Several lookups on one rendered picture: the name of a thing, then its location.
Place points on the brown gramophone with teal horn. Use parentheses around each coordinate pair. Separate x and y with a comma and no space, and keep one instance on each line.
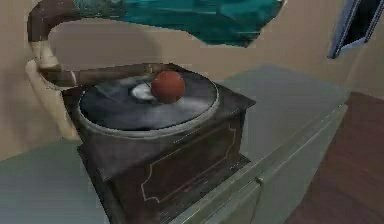
(186,156)

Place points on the pale green cabinet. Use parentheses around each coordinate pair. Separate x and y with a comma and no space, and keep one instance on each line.
(293,133)

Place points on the dark window with blue frame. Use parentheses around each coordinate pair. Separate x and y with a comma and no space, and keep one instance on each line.
(361,20)

